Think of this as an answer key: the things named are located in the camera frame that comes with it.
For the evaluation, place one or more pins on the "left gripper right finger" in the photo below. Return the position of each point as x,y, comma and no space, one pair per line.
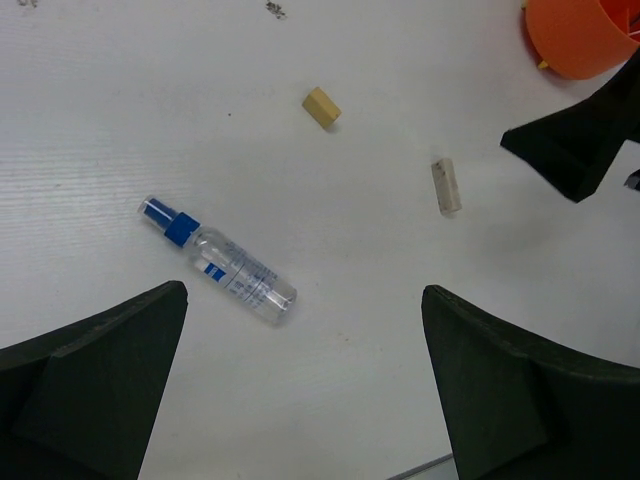
519,406

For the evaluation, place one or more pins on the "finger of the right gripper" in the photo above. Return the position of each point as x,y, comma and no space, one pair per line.
574,148

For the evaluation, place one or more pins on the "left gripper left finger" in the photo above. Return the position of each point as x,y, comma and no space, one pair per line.
80,402

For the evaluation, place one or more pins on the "white eraser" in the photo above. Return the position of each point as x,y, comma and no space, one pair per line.
446,187

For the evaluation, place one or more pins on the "clear blue glue bottle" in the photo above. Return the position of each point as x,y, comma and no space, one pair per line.
223,262

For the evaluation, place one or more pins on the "small tan eraser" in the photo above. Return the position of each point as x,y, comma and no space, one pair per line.
322,108

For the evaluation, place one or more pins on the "orange round divided container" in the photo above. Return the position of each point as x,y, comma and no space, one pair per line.
581,39

